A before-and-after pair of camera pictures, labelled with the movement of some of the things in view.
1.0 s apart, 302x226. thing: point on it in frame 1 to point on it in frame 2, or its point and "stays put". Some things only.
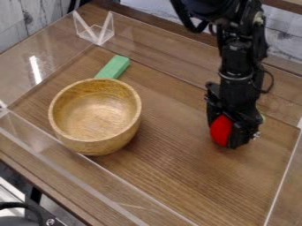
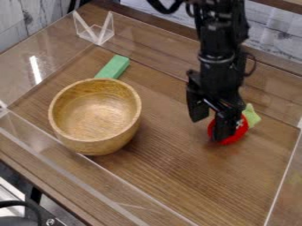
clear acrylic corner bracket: x=96 y=33 stays put
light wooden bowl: x=95 y=115 stays put
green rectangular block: x=115 y=67 stays put
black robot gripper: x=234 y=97 to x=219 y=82
